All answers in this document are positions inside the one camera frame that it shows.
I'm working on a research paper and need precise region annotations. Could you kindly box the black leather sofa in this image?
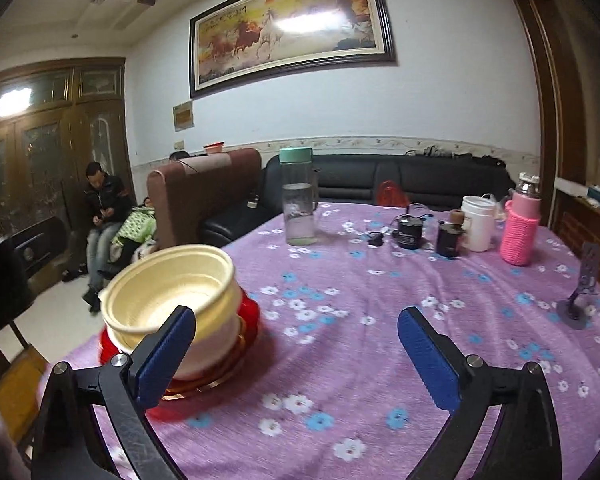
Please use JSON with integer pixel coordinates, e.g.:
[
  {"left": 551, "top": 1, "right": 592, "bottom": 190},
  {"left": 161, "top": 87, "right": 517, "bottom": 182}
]
[{"left": 202, "top": 154, "right": 518, "bottom": 248}]

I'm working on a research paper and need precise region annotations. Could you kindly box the framed horse painting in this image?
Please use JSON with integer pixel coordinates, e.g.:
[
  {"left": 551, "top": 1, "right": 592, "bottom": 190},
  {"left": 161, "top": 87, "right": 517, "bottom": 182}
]
[{"left": 189, "top": 0, "right": 398, "bottom": 100}]

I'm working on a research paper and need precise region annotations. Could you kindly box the red plastic bag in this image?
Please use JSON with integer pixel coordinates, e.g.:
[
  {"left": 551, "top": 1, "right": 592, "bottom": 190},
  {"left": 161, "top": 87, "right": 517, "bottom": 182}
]
[{"left": 376, "top": 180, "right": 411, "bottom": 208}]

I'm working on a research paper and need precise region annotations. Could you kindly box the white plastic bucket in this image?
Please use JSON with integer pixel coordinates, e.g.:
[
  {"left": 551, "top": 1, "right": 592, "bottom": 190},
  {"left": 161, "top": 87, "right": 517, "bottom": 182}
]
[{"left": 461, "top": 192, "right": 498, "bottom": 252}]

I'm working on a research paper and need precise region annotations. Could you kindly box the clear water bottle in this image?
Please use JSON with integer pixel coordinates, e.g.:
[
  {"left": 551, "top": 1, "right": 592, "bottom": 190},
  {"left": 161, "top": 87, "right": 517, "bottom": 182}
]
[{"left": 279, "top": 147, "right": 321, "bottom": 247}]

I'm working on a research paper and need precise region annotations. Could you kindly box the pink knitted sleeve bottle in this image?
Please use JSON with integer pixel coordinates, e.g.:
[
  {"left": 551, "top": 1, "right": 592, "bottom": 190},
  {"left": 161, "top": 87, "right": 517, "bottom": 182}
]
[{"left": 499, "top": 172, "right": 542, "bottom": 267}]

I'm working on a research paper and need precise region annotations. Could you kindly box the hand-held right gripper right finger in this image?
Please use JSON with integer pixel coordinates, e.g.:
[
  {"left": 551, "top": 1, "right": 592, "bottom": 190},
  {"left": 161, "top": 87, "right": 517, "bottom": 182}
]
[{"left": 396, "top": 306, "right": 563, "bottom": 480}]

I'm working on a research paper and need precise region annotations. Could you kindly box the wall notice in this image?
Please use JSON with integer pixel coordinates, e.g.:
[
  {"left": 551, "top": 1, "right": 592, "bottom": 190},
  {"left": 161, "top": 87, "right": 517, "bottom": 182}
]
[{"left": 172, "top": 100, "right": 196, "bottom": 132}]

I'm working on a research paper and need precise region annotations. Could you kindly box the wooden side cabinet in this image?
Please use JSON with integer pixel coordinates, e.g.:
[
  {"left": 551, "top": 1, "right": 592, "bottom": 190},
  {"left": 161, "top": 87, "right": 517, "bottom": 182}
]
[{"left": 552, "top": 176, "right": 600, "bottom": 261}]

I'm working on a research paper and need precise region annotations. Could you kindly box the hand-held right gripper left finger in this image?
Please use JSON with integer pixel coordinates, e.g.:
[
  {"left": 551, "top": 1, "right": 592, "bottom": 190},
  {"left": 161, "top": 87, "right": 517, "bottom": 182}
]
[{"left": 30, "top": 304, "right": 197, "bottom": 480}]

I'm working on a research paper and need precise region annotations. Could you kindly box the black mug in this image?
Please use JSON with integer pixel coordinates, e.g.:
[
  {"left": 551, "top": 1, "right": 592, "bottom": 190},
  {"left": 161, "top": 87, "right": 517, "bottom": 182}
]
[{"left": 435, "top": 209, "right": 466, "bottom": 259}]

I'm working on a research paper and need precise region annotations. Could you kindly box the beige foam bowl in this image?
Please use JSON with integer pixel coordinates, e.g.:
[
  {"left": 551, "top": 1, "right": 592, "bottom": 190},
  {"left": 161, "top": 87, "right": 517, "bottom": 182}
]
[{"left": 100, "top": 244, "right": 242, "bottom": 353}]

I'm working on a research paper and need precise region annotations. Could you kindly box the tall wooden cabinet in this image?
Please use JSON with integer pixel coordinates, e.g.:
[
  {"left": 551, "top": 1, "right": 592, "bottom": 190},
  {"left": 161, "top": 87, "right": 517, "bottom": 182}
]
[{"left": 0, "top": 57, "right": 131, "bottom": 261}]

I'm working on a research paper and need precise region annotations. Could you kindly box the large white foam bowl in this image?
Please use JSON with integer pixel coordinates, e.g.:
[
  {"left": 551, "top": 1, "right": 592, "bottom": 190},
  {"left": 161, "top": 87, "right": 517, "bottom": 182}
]
[{"left": 172, "top": 285, "right": 246, "bottom": 381}]

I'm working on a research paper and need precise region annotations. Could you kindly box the wooden chair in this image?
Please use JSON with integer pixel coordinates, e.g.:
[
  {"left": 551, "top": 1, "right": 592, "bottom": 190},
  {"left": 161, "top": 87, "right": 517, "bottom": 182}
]
[{"left": 0, "top": 237, "right": 56, "bottom": 456}]

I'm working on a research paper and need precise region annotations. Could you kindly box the red tray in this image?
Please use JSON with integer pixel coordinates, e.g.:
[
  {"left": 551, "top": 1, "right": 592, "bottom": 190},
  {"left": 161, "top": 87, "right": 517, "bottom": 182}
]
[{"left": 97, "top": 292, "right": 266, "bottom": 423}]

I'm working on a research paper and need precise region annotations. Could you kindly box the wooden door frame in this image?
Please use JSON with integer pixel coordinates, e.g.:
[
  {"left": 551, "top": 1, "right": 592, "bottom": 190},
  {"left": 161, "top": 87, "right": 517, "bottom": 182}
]
[{"left": 497, "top": 0, "right": 600, "bottom": 241}]

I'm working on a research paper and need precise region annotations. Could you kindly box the grey phone stand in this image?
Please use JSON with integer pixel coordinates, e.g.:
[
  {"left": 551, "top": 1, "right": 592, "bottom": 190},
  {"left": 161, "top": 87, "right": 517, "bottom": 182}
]
[{"left": 555, "top": 241, "right": 600, "bottom": 331}]

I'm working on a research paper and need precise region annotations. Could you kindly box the brown armchair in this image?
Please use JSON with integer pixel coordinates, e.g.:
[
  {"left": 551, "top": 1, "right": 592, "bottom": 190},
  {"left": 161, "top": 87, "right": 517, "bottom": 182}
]
[{"left": 146, "top": 147, "right": 263, "bottom": 256}]

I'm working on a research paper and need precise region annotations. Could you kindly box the purple floral tablecloth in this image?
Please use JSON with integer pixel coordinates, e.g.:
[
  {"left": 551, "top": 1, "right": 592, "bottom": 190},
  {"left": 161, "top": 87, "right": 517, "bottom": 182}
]
[{"left": 45, "top": 202, "right": 600, "bottom": 480}]

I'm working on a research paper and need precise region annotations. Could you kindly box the dark chair back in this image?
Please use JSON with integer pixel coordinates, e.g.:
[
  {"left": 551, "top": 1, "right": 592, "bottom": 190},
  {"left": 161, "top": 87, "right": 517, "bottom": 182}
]
[{"left": 10, "top": 216, "right": 70, "bottom": 281}]

